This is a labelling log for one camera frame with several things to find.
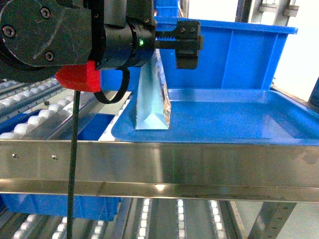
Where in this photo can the blue plastic tray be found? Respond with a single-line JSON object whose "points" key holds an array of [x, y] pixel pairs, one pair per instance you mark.
{"points": [[227, 116]]}

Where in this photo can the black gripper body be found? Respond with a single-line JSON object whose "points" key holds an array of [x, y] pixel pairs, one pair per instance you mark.
{"points": [[125, 33]]}

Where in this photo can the steel shelf front rail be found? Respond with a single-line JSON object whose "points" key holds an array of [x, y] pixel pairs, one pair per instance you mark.
{"points": [[247, 172]]}

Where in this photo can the flower gift bag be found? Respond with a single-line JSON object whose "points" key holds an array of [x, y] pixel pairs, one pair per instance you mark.
{"points": [[153, 108]]}

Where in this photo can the red camera mount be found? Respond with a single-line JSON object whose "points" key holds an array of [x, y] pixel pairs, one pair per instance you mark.
{"points": [[83, 78]]}

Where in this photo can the large blue bin behind tray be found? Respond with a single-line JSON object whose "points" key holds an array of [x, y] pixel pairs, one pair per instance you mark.
{"points": [[235, 55]]}

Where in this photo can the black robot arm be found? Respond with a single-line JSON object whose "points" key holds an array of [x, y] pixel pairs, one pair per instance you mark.
{"points": [[39, 37]]}

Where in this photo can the blue bin under rail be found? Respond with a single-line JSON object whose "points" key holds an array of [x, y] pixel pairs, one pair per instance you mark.
{"points": [[85, 207]]}

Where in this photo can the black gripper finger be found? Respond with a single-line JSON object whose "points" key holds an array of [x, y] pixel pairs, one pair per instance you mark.
{"points": [[185, 40]]}

